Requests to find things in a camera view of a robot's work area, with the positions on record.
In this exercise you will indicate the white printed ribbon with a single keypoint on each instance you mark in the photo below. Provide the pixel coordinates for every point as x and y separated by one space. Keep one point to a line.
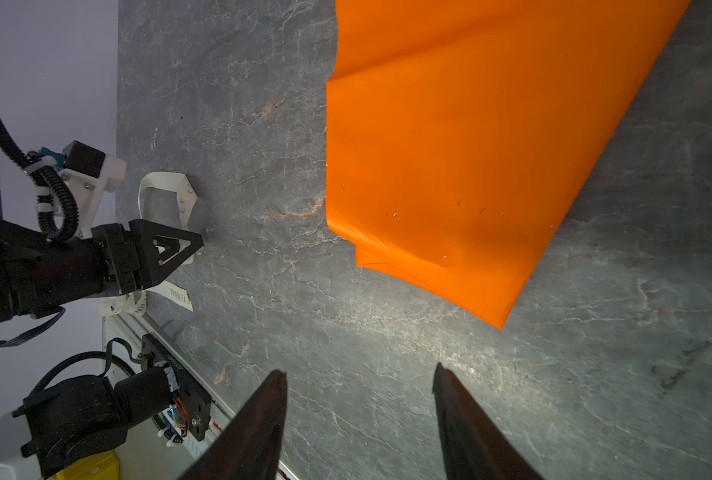
167 197

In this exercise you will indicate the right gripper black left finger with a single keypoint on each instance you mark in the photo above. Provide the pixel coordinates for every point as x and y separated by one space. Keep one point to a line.
249 447

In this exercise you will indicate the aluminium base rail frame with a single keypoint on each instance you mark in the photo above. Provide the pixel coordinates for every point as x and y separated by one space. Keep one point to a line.
170 384

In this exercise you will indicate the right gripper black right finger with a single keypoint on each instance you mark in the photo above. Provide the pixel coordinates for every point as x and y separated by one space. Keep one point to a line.
472 445

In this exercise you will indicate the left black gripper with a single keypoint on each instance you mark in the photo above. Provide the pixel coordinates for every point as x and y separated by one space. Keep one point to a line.
38 276

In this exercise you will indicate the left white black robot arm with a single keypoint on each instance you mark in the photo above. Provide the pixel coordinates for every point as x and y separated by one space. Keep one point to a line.
71 340

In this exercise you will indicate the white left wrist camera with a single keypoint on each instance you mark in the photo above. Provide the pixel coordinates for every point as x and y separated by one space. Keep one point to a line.
88 173

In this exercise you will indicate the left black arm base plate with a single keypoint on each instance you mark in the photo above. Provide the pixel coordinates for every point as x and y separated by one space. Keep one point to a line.
191 399

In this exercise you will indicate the yellow box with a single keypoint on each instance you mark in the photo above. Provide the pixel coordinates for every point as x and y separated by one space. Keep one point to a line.
104 466

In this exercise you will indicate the orange wrapping paper sheet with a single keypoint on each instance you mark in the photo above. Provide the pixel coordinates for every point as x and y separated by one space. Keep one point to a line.
459 133

